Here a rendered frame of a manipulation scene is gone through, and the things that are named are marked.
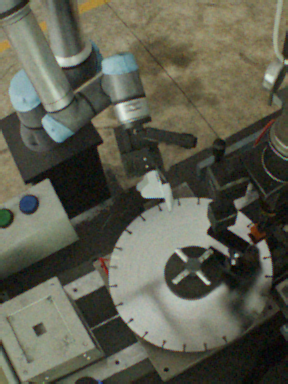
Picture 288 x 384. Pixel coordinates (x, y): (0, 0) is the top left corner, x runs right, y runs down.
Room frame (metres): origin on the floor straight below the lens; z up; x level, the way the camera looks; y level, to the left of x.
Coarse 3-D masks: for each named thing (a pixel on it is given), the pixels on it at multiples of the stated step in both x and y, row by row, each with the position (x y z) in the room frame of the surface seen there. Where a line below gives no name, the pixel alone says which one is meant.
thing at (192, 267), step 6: (180, 252) 0.31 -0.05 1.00; (210, 252) 0.30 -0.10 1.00; (186, 258) 0.30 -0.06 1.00; (192, 258) 0.29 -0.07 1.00; (198, 258) 0.29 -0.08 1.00; (204, 258) 0.29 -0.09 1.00; (186, 264) 0.28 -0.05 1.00; (192, 264) 0.28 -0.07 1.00; (198, 264) 0.28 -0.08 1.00; (186, 270) 0.27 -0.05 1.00; (192, 270) 0.27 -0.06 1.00; (198, 270) 0.27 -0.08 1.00; (180, 276) 0.26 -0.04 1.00; (204, 276) 0.25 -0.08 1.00; (174, 282) 0.25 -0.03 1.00; (210, 282) 0.24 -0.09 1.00
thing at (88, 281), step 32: (256, 160) 0.35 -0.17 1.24; (192, 192) 0.52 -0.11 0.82; (256, 192) 0.52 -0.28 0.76; (96, 256) 0.42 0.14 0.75; (32, 288) 0.35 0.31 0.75; (64, 288) 0.34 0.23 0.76; (96, 288) 0.33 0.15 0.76; (96, 320) 0.25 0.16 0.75; (256, 320) 0.17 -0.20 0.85; (128, 352) 0.16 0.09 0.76; (160, 352) 0.14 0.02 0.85; (192, 352) 0.13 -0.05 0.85
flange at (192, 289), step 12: (192, 252) 0.32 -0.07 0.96; (204, 252) 0.32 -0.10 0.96; (168, 264) 0.30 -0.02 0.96; (180, 264) 0.30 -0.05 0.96; (204, 264) 0.29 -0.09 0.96; (216, 264) 0.29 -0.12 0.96; (168, 276) 0.28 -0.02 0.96; (192, 276) 0.27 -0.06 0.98; (216, 276) 0.26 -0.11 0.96; (180, 288) 0.25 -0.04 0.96; (192, 288) 0.25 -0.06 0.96; (204, 288) 0.24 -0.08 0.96
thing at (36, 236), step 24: (24, 192) 0.54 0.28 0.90; (48, 192) 0.53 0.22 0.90; (24, 216) 0.48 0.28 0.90; (48, 216) 0.47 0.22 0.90; (0, 240) 0.43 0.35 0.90; (24, 240) 0.43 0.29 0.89; (48, 240) 0.45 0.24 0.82; (72, 240) 0.47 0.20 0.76; (0, 264) 0.40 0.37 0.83; (24, 264) 0.41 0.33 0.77
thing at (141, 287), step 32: (160, 224) 0.39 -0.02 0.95; (192, 224) 0.38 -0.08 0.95; (128, 256) 0.34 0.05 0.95; (160, 256) 0.33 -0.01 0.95; (224, 256) 0.30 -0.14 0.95; (256, 256) 0.29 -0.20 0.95; (128, 288) 0.27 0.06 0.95; (160, 288) 0.26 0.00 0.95; (224, 288) 0.24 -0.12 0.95; (256, 288) 0.22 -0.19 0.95; (128, 320) 0.20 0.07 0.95; (160, 320) 0.19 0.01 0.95; (192, 320) 0.18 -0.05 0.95; (224, 320) 0.17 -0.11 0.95
